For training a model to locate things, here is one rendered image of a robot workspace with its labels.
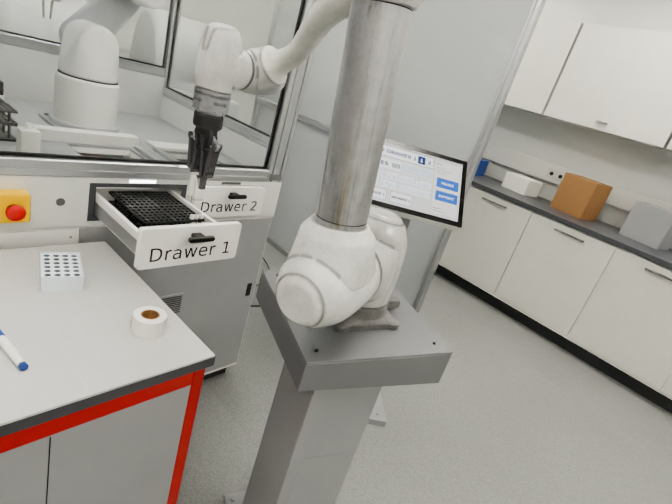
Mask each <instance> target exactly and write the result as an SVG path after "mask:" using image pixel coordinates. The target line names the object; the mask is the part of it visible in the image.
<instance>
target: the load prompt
mask: <svg viewBox="0 0 672 504"><path fill-rule="evenodd" d="M382 155H384V156H388V157H391V158H395V159H398V160H402V161H405V162H409V163H412V164H416V165H419V166H423V167H426V168H430V169H433V170H434V164H435V159H434V158H430V157H427V156H424V155H420V154H417V153H413V152H410V151H406V150H403V149H399V148H396V147H392V146H389V145H385V144H384V146H383V151H382Z"/></svg>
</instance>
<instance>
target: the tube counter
mask: <svg viewBox="0 0 672 504"><path fill-rule="evenodd" d="M391 170H395V171H399V172H402V173H406V174H409V175H413V176H416V177H420V178H424V179H427V180H431V181H433V173H434V172H433V171H429V170H426V169H422V168H419V167H415V166H412V165H408V164H405V163H401V162H398V161H394V160H392V164H391Z"/></svg>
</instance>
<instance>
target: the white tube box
mask: <svg viewBox="0 0 672 504"><path fill-rule="evenodd" d="M39 274H40V292H43V291H82V290H83V284H84V273H83V268H82V262H81V257H80V252H40V259H39Z"/></svg>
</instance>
